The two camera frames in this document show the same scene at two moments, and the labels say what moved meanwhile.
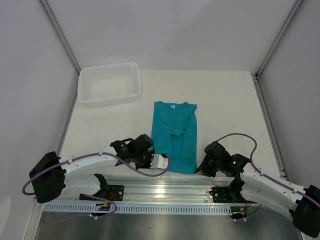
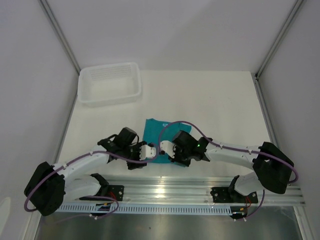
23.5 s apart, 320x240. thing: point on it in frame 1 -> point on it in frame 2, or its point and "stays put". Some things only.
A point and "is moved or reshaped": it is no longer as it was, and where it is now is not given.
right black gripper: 203,170 -> 176,149
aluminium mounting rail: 165,191 stays put
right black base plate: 228,195 stays put
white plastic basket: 104,85 stays put
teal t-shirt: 174,133 is moved or reshaped
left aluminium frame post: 50,16 stays put
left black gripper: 151,154 -> 131,165
